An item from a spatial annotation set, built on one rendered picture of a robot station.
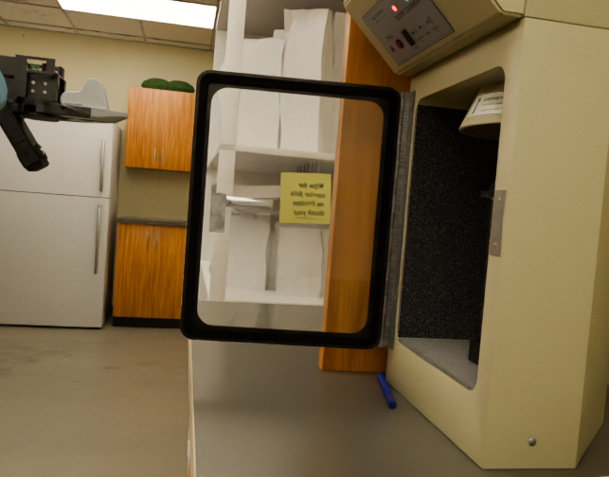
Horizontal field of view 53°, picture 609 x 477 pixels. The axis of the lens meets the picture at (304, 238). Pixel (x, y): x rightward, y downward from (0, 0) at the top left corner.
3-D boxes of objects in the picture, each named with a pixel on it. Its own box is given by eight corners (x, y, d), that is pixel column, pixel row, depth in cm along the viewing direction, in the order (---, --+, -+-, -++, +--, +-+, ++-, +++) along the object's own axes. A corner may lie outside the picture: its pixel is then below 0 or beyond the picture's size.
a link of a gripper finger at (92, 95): (128, 79, 88) (60, 72, 86) (125, 121, 88) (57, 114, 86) (130, 83, 91) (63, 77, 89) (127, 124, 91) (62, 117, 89)
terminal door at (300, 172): (380, 350, 94) (402, 87, 92) (178, 339, 91) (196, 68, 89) (378, 349, 95) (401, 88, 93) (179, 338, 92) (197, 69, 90)
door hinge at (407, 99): (387, 346, 95) (409, 93, 93) (393, 350, 93) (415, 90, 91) (378, 345, 95) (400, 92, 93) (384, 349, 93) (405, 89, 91)
